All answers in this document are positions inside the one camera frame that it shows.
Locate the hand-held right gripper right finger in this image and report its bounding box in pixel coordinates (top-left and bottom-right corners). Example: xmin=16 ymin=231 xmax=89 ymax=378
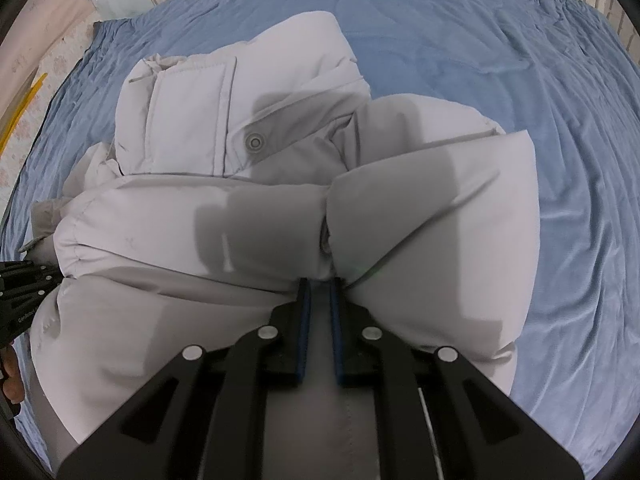
xmin=329 ymin=277 xmax=584 ymax=480

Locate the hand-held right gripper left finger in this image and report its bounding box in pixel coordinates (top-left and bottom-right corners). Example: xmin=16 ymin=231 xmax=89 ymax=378
xmin=57 ymin=278 xmax=313 ymax=480

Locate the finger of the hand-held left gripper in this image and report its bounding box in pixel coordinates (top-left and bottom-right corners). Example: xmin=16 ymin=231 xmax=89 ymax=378
xmin=0 ymin=261 xmax=52 ymax=283
xmin=0 ymin=275 xmax=62 ymax=307

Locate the light grey padded coat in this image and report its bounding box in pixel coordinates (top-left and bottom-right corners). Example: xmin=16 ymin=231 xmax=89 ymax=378
xmin=19 ymin=10 xmax=542 ymax=480

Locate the person's left hand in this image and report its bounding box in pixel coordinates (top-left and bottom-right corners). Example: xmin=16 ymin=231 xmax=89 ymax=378
xmin=0 ymin=344 xmax=26 ymax=407

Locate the floral mattress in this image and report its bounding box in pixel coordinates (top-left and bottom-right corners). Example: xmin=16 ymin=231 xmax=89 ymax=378
xmin=0 ymin=42 xmax=103 ymax=221

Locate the yellow plastic strip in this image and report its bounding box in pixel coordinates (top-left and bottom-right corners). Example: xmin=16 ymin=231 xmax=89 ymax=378
xmin=0 ymin=72 xmax=49 ymax=150

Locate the pink headboard panel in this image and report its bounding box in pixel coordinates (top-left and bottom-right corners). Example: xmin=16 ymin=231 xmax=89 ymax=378
xmin=0 ymin=0 xmax=98 ymax=111

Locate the blue bed sheet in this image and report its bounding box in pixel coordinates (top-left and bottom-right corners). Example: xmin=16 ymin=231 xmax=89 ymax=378
xmin=0 ymin=0 xmax=640 ymax=478

